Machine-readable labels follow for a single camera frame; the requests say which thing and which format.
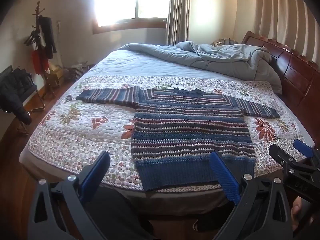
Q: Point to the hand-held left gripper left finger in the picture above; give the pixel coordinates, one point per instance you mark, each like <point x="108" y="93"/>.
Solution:
<point x="93" y="177"/>

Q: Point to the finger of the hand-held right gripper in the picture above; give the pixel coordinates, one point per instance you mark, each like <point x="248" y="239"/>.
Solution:
<point x="303" y="148"/>
<point x="280" y="155"/>

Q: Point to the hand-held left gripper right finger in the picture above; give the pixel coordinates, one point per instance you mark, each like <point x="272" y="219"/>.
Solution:
<point x="225" y="177"/>

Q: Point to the blue striped knit sweater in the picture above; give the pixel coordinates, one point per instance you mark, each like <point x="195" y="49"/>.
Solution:
<point x="187" y="135"/>

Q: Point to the black clothes hangers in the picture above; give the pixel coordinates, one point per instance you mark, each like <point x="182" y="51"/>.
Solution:
<point x="32" y="37"/>

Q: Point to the person's right hand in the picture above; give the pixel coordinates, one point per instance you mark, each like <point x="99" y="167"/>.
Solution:
<point x="298" y="211"/>

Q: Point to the floral quilted bedspread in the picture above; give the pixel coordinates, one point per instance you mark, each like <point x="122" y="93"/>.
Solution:
<point x="100" y="135"/>

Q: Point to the wooden bed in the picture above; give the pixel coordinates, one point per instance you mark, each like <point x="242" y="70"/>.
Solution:
<point x="295" y="75"/>

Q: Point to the woven basket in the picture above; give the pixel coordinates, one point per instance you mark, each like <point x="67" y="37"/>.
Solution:
<point x="78" y="71"/>

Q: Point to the grey-blue duvet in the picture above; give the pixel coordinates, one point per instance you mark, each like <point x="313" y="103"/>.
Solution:
<point x="225" y="62"/>

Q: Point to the yellow box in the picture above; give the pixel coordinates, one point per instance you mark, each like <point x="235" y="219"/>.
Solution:
<point x="55" y="76"/>

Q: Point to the black jacket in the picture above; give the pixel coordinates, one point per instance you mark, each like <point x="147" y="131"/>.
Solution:
<point x="13" y="92"/>

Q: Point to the light blue bed sheet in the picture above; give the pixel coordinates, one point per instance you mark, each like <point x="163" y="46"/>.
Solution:
<point x="140" y="62"/>

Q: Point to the patterned pillow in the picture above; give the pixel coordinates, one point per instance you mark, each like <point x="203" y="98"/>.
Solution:
<point x="225" y="41"/>

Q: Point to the red bag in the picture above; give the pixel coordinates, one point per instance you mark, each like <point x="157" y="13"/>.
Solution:
<point x="39" y="61"/>

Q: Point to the beige curtain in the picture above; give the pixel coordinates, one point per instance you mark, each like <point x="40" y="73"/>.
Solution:
<point x="282" y="12"/>

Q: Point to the black hanging garment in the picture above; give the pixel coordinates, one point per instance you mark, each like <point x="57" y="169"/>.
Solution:
<point x="48" y="35"/>

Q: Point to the grey curtain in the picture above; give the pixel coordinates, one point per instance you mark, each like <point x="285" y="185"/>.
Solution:
<point x="178" y="12"/>

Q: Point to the wooden coat rack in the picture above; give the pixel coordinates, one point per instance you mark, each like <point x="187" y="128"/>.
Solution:
<point x="38" y="11"/>

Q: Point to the wooden framed window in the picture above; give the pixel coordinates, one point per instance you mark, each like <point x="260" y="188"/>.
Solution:
<point x="112" y="0"/>

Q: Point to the metal frame chair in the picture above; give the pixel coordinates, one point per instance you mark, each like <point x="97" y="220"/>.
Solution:
<point x="37" y="102"/>

